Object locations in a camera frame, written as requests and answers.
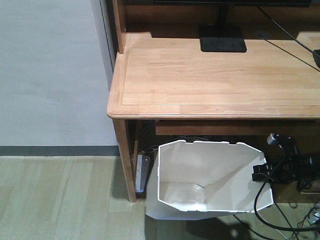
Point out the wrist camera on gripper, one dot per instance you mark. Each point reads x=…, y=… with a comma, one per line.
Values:
x=286, y=143

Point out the white plastic trash bin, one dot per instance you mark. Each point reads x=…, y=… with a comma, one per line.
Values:
x=204, y=179

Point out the light wooden desk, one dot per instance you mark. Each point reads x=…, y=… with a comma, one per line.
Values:
x=161, y=74

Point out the black computer monitor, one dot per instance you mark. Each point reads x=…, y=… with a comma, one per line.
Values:
x=223, y=37

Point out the white power strip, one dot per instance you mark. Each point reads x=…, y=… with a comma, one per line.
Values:
x=142, y=170

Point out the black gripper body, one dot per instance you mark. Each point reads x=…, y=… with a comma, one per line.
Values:
x=305, y=167

